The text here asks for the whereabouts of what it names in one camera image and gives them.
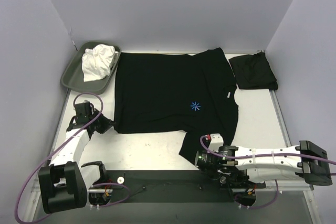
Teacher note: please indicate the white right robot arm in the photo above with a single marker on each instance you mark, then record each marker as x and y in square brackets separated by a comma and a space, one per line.
[241, 167]

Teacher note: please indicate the aluminium front rail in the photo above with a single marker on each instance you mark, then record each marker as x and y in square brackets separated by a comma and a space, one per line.
[283, 185]

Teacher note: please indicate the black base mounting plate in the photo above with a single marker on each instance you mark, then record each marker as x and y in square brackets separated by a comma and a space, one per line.
[164, 186]

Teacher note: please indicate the folded black t shirt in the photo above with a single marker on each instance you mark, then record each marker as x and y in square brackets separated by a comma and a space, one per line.
[253, 72]

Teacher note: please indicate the crumpled white t shirt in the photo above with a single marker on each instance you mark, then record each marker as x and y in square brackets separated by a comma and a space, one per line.
[97, 62]

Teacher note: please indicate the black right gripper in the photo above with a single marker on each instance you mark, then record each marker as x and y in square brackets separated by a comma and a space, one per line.
[200, 161]

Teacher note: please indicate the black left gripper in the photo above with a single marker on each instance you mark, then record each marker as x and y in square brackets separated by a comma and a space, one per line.
[104, 124]

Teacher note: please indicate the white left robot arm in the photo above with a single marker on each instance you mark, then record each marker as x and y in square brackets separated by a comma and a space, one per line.
[63, 183]

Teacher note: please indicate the grey plastic tray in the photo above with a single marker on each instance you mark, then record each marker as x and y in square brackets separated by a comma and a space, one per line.
[73, 76]

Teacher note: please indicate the black t shirt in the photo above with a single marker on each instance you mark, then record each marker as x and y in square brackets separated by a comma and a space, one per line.
[163, 93]
[253, 72]

